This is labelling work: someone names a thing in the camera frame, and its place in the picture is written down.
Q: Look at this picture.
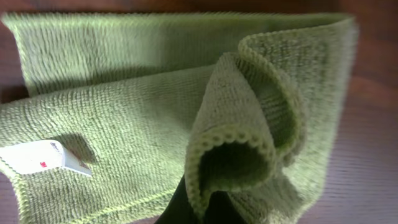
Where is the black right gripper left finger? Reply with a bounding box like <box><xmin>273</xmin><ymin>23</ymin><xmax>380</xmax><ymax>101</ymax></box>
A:
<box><xmin>155</xmin><ymin>175</ymin><xmax>199</xmax><ymax>224</ymax></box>

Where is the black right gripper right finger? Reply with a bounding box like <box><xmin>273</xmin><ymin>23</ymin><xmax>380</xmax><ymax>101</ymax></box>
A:
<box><xmin>203</xmin><ymin>192</ymin><xmax>246</xmax><ymax>224</ymax></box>

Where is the light green microfiber cloth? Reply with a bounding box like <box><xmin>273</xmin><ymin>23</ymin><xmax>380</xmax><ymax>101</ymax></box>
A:
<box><xmin>1</xmin><ymin>13</ymin><xmax>358</xmax><ymax>223</ymax></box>

